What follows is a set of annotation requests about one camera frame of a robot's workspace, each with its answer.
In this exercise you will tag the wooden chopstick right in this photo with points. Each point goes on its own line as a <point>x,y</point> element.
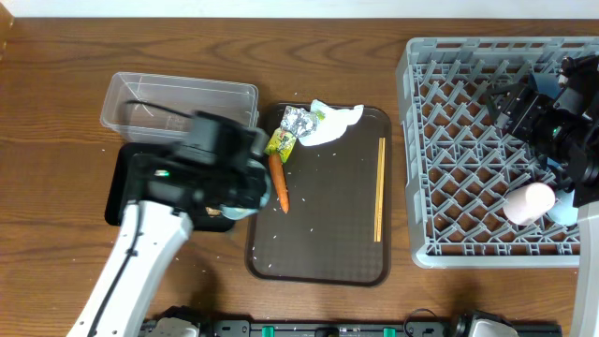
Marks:
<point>382,187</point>

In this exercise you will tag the light blue rice bowl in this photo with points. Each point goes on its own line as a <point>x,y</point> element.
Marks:
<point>255,197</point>

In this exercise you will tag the brown plastic serving tray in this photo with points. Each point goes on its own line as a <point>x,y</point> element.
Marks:
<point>337,230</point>

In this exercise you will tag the dark blue bowl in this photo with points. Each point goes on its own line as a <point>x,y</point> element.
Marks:
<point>548,85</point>

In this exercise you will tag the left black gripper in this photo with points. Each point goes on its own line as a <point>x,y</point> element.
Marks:
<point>259,187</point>

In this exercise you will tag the pink cup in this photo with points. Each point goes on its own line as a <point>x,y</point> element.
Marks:
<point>528,203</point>

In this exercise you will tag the grey dishwasher rack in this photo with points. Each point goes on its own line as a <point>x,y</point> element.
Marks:
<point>460,166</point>

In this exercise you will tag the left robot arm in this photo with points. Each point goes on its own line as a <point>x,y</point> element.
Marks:
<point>160,195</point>

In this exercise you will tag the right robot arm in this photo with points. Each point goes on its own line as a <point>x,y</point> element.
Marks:
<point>564,129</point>

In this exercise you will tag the clear plastic bin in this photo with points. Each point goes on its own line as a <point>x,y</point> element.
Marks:
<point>136,123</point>

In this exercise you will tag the orange carrot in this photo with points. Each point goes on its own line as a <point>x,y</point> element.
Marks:
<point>278,178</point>

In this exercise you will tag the black plastic bin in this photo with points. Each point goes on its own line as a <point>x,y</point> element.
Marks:
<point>116,200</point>

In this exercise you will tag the small blue bowl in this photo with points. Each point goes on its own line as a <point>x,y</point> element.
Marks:
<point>563,212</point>

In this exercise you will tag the crumpled white napkin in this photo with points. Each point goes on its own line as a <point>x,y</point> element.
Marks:
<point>332,122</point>

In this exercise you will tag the foil snack wrapper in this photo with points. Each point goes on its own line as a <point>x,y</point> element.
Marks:
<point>296,123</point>

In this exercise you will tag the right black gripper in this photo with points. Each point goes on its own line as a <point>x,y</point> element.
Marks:
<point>520,95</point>

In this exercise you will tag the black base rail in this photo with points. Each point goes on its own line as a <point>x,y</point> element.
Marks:
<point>183,321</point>

